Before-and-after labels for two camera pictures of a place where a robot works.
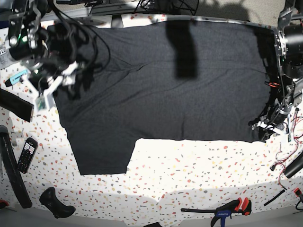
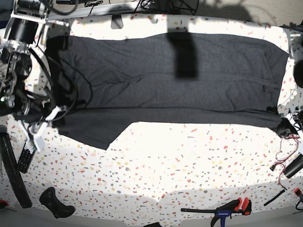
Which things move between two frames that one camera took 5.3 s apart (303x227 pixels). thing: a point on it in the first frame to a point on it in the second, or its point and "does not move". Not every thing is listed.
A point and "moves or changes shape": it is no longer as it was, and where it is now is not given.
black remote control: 29,149 does not move
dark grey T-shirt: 177,80 moves or changes shape
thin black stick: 274,198 does not move
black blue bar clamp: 224,211 does not move
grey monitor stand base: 117,21 does not move
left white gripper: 68,78 to 38,139
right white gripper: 262,124 to 299,129
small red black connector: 298,192 does not move
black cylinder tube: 294,166 does not move
